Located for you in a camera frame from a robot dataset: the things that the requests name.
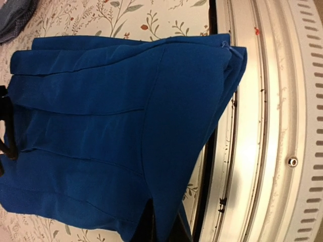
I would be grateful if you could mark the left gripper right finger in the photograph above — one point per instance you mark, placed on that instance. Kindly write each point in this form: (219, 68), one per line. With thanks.
(180, 232)

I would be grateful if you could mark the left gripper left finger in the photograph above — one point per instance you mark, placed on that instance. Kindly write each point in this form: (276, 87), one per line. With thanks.
(146, 229)

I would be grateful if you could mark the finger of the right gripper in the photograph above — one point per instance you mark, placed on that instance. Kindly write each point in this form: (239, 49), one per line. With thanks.
(7, 115)

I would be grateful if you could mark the bright blue garment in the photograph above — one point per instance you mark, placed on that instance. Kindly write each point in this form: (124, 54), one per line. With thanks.
(102, 125)

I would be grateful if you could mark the dark teal t-shirt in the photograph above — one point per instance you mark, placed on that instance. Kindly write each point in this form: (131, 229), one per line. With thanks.
(14, 17)

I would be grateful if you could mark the floral patterned table mat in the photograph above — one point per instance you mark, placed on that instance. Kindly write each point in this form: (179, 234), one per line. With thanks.
(139, 20)

